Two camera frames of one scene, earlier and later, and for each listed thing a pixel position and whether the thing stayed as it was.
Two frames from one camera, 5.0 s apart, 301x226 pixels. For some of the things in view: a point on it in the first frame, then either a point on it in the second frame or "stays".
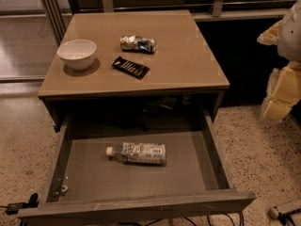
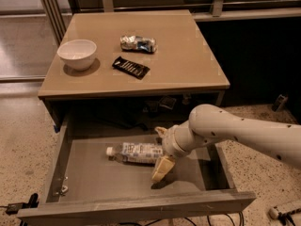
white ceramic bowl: [77, 54] stays
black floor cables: [190, 220] stays
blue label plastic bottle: [138, 153] stays
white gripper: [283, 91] to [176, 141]
